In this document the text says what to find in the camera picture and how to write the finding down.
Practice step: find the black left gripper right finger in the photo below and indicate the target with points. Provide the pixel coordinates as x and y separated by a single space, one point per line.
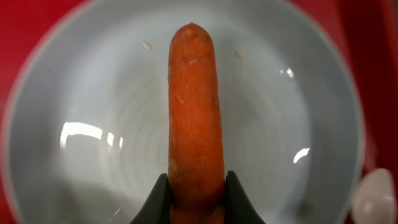
238 208

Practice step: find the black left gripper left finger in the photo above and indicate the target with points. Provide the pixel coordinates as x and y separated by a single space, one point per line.
156 208

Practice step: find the orange carrot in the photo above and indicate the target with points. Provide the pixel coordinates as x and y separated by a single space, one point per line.
196 164

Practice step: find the light blue plate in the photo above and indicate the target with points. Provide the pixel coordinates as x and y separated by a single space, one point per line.
93 109

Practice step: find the white plastic spoon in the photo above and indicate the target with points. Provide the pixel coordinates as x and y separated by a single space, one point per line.
374 201

